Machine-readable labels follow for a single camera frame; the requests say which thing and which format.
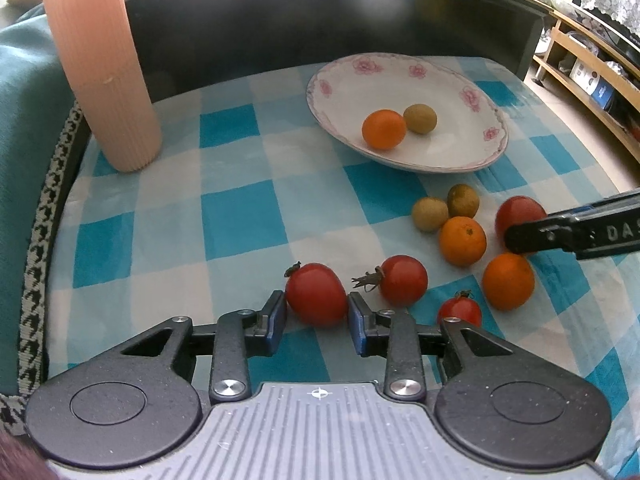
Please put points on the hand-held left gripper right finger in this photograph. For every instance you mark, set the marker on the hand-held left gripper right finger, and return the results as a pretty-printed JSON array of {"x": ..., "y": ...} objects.
[{"x": 357, "y": 326}]

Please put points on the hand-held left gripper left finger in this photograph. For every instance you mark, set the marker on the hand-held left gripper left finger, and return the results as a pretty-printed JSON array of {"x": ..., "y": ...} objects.
[{"x": 276, "y": 329}]

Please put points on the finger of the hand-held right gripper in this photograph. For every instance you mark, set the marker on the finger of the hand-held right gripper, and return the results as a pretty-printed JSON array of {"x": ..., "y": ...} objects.
[{"x": 540, "y": 236}]

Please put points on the large orange-red tomato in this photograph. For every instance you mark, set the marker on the large orange-red tomato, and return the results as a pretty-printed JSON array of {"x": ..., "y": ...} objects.
[{"x": 517, "y": 210}]

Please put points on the orange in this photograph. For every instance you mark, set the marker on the orange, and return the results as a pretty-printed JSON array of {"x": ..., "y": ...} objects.
[
  {"x": 462, "y": 241},
  {"x": 508, "y": 282},
  {"x": 383, "y": 130}
]

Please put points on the red tomato with stem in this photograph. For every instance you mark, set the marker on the red tomato with stem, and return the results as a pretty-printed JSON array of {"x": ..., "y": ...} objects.
[{"x": 404, "y": 280}]

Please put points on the small red cherry tomato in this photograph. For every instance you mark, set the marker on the small red cherry tomato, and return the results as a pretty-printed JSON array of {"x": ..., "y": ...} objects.
[{"x": 460, "y": 311}]

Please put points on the white floral rimmed plate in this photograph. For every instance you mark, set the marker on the white floral rimmed plate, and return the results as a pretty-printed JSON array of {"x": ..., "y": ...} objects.
[{"x": 450, "y": 90}]

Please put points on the longan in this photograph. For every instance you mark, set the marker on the longan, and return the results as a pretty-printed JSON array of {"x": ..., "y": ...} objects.
[
  {"x": 420, "y": 118},
  {"x": 463, "y": 200},
  {"x": 429, "y": 214}
]

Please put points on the blue white checked tablecloth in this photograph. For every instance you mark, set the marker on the blue white checked tablecloth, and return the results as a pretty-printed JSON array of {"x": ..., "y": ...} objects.
[{"x": 240, "y": 220}]

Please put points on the wooden shelf unit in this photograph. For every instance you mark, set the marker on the wooden shelf unit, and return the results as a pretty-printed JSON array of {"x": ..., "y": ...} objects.
[{"x": 580, "y": 100}]

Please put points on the blue box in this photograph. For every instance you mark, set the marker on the blue box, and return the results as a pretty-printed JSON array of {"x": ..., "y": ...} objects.
[{"x": 603, "y": 93}]

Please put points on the white box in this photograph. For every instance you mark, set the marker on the white box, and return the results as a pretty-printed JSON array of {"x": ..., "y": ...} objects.
[{"x": 584, "y": 75}]

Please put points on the dark maroon cloth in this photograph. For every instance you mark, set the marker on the dark maroon cloth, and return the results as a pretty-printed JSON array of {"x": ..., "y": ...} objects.
[{"x": 17, "y": 460}]

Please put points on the teal blanket with houndstooth trim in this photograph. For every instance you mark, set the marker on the teal blanket with houndstooth trim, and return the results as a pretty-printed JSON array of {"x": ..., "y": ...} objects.
[{"x": 25, "y": 160}]

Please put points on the pink ribbed cylinder bottle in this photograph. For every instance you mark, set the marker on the pink ribbed cylinder bottle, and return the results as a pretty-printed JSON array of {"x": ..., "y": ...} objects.
[{"x": 105, "y": 70}]

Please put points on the black curved furniture panel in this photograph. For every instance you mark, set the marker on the black curved furniture panel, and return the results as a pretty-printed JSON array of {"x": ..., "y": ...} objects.
[{"x": 300, "y": 15}]

